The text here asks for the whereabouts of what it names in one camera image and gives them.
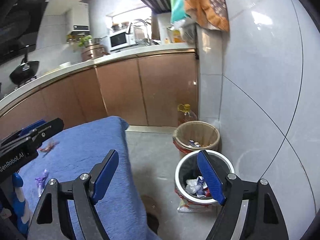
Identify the yellow cooking oil bottle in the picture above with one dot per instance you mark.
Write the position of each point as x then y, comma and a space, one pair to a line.
185, 114

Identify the white microwave oven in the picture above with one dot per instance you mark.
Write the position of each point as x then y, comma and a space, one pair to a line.
120, 39

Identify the green potted plant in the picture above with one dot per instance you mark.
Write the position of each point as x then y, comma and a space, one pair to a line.
82, 41

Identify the black frying pan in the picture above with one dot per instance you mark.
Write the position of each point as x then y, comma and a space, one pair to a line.
25, 71

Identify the brown bucket with liner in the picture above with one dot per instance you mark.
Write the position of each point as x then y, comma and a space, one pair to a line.
195, 135

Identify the white kitchen countertop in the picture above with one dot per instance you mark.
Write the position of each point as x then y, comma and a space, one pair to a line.
87, 64

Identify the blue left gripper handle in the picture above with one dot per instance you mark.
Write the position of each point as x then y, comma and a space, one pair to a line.
20, 205

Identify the orange brown hanging apron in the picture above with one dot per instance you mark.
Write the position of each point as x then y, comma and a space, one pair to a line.
208, 14

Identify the teal hanging bag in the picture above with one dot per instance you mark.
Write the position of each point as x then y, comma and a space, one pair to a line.
177, 11

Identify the white water heater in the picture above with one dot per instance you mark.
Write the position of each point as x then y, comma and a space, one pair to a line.
79, 17

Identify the clear red candy wrapper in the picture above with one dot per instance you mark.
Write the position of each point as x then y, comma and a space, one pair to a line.
49, 147

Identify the small purple wrapper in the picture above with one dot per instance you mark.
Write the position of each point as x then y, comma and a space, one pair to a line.
41, 182

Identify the white round trash bin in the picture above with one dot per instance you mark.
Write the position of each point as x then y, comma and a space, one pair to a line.
187, 169

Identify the chrome kitchen faucet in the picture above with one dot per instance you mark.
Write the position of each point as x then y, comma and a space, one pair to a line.
138, 31

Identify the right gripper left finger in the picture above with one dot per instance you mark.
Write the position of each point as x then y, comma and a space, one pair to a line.
87, 190

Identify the copper rice cooker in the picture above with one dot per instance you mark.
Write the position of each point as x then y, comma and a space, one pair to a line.
93, 52

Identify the black range hood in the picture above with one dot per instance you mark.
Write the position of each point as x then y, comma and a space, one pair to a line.
20, 28

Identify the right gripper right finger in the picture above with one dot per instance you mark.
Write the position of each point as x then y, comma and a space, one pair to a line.
228, 190

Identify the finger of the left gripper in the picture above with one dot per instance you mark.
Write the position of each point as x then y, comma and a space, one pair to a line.
46, 131
23, 131

